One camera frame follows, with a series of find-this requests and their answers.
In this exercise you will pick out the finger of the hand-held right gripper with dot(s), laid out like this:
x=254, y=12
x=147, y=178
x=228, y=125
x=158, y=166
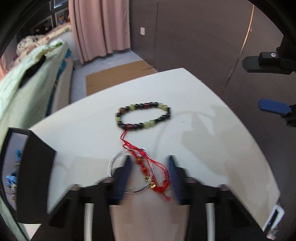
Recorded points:
x=254, y=63
x=274, y=106

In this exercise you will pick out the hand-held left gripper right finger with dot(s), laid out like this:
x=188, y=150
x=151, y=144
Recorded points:
x=174, y=178

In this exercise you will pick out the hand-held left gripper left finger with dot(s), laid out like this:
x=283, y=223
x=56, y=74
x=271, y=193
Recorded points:
x=123, y=176

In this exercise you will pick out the silver bangle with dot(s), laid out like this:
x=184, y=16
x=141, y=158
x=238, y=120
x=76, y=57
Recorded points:
x=109, y=166

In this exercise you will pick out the black box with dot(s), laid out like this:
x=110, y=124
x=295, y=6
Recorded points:
x=34, y=176

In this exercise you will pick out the dark brown wardrobe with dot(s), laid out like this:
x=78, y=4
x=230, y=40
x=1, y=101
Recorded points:
x=196, y=34

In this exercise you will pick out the flat cardboard sheet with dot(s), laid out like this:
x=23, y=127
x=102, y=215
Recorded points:
x=111, y=78

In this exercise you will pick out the white object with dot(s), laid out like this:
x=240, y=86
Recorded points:
x=275, y=217

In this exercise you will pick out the bed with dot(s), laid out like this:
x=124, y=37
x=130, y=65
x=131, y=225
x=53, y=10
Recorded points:
x=30, y=99

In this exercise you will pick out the black cloth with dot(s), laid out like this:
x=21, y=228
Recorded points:
x=32, y=69

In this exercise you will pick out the light green duvet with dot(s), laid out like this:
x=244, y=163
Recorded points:
x=13, y=76

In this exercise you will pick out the green tissue packet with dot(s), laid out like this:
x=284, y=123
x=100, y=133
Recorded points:
x=57, y=43

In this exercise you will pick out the wide pink curtain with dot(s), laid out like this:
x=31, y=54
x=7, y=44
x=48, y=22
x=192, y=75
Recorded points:
x=99, y=27

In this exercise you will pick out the cartoon print quilt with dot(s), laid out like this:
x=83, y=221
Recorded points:
x=57, y=32

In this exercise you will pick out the black and white printed blanket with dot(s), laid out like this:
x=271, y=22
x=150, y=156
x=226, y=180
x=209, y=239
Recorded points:
x=27, y=44

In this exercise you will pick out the teddy bear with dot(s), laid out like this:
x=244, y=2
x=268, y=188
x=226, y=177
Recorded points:
x=62, y=19

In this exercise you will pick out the white wall socket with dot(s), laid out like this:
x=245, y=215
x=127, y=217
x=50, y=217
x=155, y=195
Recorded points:
x=143, y=31

